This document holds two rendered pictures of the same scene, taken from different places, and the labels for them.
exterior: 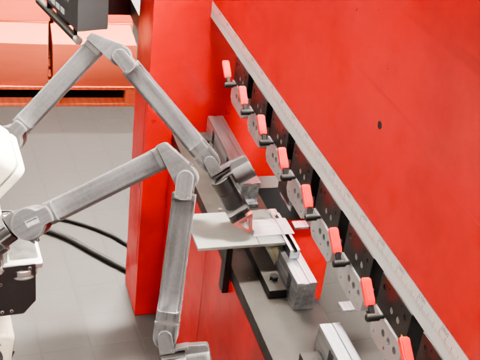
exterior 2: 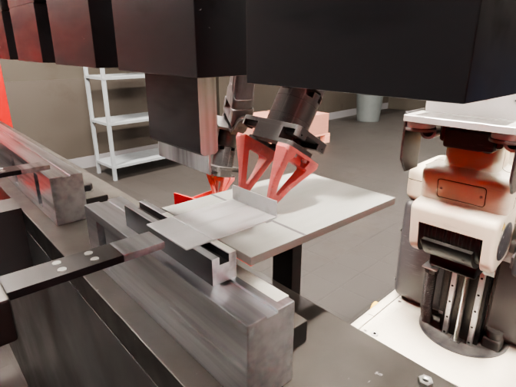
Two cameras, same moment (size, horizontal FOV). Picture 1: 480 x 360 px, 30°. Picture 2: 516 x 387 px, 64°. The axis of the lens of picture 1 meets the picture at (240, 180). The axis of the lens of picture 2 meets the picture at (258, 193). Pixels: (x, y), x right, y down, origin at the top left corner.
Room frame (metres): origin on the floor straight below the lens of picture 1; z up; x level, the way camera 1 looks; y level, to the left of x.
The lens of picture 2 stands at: (2.70, -0.23, 1.20)
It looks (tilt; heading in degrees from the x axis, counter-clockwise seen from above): 20 degrees down; 158
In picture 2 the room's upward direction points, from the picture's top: straight up
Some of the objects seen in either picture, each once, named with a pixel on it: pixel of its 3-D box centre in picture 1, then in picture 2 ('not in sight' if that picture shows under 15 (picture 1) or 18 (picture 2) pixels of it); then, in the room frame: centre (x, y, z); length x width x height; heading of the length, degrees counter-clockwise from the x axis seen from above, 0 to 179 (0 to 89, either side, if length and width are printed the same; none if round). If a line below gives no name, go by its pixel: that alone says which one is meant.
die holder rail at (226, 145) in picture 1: (231, 158); not in sight; (2.80, 0.04, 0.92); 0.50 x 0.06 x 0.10; 19
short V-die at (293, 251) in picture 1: (283, 235); (173, 236); (2.25, -0.15, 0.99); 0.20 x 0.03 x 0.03; 19
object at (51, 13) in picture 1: (58, 13); not in sight; (3.28, 0.78, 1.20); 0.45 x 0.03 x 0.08; 33
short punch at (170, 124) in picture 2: (287, 188); (180, 119); (2.28, -0.14, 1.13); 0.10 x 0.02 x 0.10; 19
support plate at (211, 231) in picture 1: (233, 229); (282, 206); (2.23, 0.00, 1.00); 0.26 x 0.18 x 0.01; 109
